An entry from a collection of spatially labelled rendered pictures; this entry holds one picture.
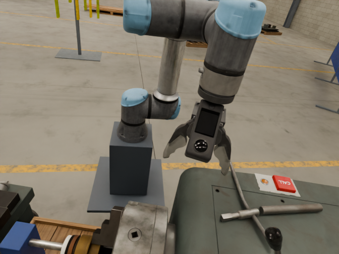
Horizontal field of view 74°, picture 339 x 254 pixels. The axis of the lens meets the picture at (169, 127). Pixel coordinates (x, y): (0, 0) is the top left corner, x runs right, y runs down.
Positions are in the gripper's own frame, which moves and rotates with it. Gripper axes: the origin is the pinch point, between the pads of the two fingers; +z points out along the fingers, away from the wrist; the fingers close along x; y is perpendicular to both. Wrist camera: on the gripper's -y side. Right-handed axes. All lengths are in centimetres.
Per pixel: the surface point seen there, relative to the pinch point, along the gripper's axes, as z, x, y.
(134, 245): 18.3, 8.9, -12.1
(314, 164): 142, -161, 218
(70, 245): 30.2, 27.3, -12.0
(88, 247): 29.2, 22.0, -11.3
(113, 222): 25.0, 17.8, -4.7
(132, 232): 18.2, 10.3, -9.4
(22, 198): 50, 64, 7
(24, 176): 145, 145, 77
